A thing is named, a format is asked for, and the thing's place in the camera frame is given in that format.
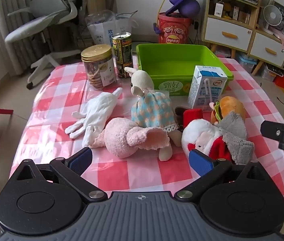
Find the white paper bag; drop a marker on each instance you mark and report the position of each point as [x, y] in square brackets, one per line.
[125, 26]

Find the grey curtain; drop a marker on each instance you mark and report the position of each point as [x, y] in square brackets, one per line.
[11, 10]

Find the clear plastic bag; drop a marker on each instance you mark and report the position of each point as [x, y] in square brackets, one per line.
[98, 25]

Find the wooden shelf cabinet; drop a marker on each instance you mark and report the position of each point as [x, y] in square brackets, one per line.
[228, 34]

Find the black drink can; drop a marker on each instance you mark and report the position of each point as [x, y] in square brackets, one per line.
[121, 55]

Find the purple hopper ball toy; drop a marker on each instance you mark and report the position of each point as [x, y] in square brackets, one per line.
[187, 7]

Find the white desk fan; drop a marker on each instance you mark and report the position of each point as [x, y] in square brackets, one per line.
[272, 17]

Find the clear storage box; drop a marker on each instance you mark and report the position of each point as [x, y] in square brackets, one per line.
[245, 62]

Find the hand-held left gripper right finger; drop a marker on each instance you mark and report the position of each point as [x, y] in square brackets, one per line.
[200, 163]

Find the low white drawer cabinet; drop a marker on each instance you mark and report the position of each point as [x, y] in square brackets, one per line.
[267, 47]

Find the santa plush toy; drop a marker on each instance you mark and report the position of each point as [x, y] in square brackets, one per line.
[199, 133]

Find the grey fuzzy towel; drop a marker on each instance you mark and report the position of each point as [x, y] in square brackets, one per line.
[234, 135]

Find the pink white checkered tablecloth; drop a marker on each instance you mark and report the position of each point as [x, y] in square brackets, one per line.
[56, 90]

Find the pink plush rabbit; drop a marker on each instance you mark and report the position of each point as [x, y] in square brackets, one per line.
[121, 135]

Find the white blue milk carton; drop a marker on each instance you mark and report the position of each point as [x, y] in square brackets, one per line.
[204, 90]

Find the clear cookie jar gold lid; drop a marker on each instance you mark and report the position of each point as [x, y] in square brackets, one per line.
[99, 67]

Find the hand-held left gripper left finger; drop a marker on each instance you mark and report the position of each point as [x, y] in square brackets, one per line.
[79, 159]

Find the white glove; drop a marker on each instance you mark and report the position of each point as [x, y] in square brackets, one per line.
[94, 110]

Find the grey white office chair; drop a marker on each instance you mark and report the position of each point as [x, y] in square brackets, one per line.
[44, 22]

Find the small white box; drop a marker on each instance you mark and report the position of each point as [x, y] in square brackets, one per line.
[219, 8]

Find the hamburger plush toy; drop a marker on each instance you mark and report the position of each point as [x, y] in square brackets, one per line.
[232, 105]

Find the beige bunny doll blue dress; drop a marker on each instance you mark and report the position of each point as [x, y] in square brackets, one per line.
[152, 108]

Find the red printed bucket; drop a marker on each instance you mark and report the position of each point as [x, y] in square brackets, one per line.
[174, 30]

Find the green plastic bin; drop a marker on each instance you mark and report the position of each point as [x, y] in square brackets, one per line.
[172, 60]

